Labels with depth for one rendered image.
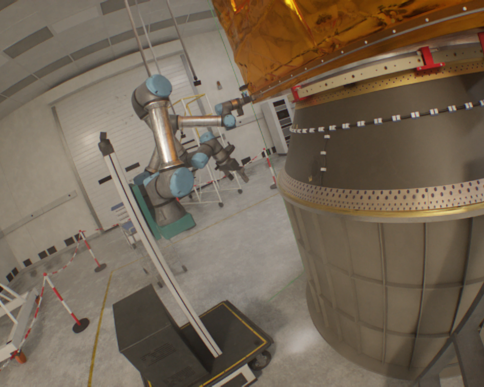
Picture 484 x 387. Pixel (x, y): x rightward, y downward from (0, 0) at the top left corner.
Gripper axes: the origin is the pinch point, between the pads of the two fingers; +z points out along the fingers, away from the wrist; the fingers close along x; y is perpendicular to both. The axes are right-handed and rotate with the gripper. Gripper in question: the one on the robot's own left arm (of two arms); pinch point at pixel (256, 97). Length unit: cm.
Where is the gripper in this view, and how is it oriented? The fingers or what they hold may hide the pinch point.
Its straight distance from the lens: 181.4
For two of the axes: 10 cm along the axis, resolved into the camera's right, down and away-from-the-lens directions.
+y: -3.4, -9.0, -2.7
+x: -3.4, -1.5, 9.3
